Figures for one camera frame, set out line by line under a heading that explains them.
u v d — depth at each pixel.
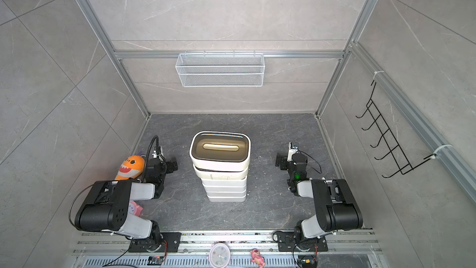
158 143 0.78
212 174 0.62
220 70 1.00
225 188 0.73
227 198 0.82
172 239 0.73
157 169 0.73
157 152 0.80
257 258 0.68
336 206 0.45
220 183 0.69
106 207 0.45
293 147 0.81
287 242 0.73
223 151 0.60
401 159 0.63
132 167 0.86
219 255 0.69
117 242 0.75
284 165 0.84
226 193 0.78
